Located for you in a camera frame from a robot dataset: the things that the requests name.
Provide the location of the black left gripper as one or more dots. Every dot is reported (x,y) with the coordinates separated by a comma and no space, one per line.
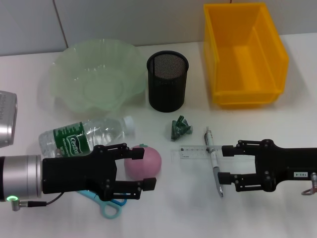
(74,173)

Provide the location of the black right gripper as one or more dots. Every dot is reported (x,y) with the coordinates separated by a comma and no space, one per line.
(284,163)

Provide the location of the pink peach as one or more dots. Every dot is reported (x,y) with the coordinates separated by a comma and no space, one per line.
(146,166)

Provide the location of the blue teal scissors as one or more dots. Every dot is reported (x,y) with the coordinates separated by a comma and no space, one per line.
(109,210)

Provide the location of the green plastic wrapper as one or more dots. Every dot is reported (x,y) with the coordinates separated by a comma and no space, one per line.
(180,129)

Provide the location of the clear green-label water bottle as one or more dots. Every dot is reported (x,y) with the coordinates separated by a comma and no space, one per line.
(99,131)

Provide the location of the grey white ballpoint pen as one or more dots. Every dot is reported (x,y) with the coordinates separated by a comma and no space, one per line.
(215,163)

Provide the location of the clear plastic ruler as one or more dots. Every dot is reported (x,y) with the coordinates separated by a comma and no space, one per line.
(190,153)

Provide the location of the black mesh pen holder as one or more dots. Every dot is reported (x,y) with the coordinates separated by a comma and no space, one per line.
(167,89)

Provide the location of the translucent green fruit plate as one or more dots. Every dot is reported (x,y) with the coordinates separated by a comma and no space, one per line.
(96,79)

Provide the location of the yellow plastic bin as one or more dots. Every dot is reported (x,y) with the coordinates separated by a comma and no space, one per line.
(245,62)

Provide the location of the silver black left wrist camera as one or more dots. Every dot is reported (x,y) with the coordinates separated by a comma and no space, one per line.
(7,119)

